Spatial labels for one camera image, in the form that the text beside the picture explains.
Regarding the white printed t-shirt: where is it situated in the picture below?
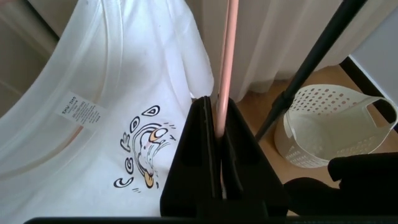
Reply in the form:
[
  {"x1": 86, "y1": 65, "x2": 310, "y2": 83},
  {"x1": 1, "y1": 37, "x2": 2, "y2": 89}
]
[{"x1": 0, "y1": 0, "x2": 215, "y2": 218}]

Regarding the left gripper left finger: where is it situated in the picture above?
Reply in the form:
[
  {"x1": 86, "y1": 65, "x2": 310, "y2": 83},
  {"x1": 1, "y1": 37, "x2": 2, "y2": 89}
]
[{"x1": 160, "y1": 96, "x2": 222, "y2": 218}]

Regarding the beige curtain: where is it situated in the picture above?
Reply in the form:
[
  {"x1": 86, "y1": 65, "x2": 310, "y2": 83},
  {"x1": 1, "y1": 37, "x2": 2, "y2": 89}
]
[{"x1": 0, "y1": 0, "x2": 398, "y2": 118}]

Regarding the white laundry basket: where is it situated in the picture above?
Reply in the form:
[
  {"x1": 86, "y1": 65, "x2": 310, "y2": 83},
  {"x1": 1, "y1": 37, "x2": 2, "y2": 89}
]
[{"x1": 274, "y1": 84, "x2": 398, "y2": 169}]

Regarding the black garment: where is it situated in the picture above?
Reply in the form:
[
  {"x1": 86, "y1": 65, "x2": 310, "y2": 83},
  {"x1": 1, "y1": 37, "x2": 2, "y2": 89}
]
[{"x1": 283, "y1": 152, "x2": 398, "y2": 217}]

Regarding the black clothes rack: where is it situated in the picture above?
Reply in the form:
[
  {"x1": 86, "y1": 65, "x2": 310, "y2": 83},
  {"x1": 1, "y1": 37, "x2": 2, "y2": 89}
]
[{"x1": 254, "y1": 0, "x2": 368, "y2": 142}]

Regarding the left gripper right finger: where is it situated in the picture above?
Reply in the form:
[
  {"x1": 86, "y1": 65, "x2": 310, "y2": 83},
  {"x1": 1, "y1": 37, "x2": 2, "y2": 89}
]
[{"x1": 221, "y1": 98, "x2": 290, "y2": 218}]

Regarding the pink clothes hanger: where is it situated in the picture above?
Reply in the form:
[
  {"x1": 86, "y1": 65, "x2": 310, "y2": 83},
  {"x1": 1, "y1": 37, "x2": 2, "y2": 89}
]
[{"x1": 215, "y1": 0, "x2": 240, "y2": 139}]

